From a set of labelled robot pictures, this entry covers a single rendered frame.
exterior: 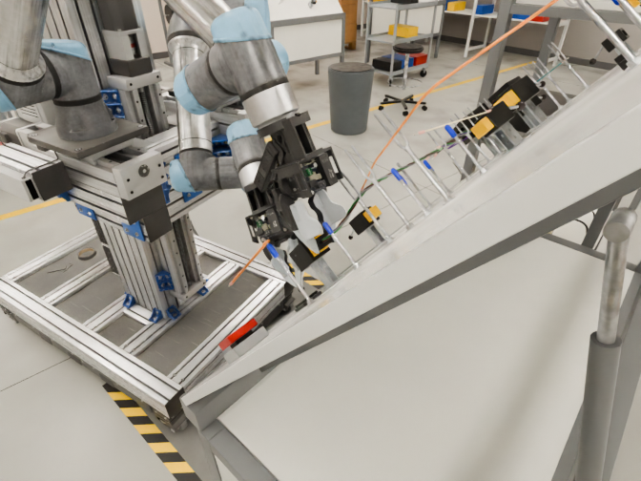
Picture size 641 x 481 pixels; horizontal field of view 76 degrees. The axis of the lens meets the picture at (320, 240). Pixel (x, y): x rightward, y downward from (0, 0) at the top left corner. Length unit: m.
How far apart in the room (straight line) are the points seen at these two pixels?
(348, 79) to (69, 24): 2.99
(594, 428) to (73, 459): 1.79
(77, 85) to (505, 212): 1.15
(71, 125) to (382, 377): 1.00
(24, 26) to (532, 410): 1.26
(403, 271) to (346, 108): 3.99
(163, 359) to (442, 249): 1.69
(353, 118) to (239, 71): 3.67
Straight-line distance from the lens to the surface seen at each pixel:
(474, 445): 0.93
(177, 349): 1.86
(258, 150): 0.85
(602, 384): 0.44
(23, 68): 1.13
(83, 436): 2.03
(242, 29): 0.62
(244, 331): 0.61
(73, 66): 1.24
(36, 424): 2.15
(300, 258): 0.70
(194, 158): 0.97
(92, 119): 1.26
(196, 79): 0.68
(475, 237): 0.20
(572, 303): 1.30
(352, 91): 4.15
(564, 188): 0.18
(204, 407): 0.87
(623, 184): 0.33
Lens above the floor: 1.58
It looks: 36 degrees down
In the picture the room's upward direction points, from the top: straight up
